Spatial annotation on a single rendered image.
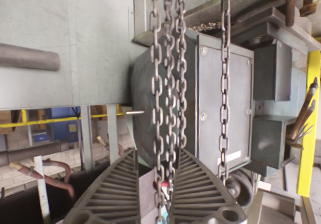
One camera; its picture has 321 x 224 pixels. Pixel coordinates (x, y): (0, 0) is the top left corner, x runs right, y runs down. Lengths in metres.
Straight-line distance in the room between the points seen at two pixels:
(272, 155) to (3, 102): 0.73
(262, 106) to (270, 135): 0.12
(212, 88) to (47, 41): 0.51
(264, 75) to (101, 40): 0.63
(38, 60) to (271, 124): 0.62
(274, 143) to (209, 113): 0.21
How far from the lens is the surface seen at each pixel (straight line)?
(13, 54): 0.47
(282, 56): 0.49
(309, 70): 2.10
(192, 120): 0.31
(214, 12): 0.59
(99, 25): 0.75
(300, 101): 0.89
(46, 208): 0.80
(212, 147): 0.35
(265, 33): 0.53
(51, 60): 0.48
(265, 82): 0.46
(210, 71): 0.33
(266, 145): 0.47
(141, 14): 0.84
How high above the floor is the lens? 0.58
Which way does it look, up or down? 5 degrees up
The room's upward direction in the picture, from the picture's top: 179 degrees clockwise
